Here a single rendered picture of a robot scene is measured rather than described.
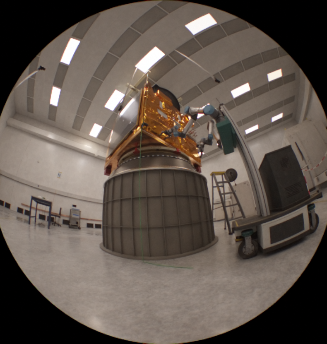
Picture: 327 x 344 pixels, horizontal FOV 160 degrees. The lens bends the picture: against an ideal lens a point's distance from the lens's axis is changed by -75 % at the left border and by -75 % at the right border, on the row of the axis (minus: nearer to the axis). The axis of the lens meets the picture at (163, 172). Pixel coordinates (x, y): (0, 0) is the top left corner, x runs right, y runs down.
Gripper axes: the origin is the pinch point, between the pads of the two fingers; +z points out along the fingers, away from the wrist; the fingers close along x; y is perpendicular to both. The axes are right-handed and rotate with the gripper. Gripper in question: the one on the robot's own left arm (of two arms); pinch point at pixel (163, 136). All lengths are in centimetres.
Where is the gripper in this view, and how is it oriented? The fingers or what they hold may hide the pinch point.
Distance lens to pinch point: 198.6
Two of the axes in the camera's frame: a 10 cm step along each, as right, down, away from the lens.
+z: -7.1, 3.4, 6.2
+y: -0.7, -9.0, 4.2
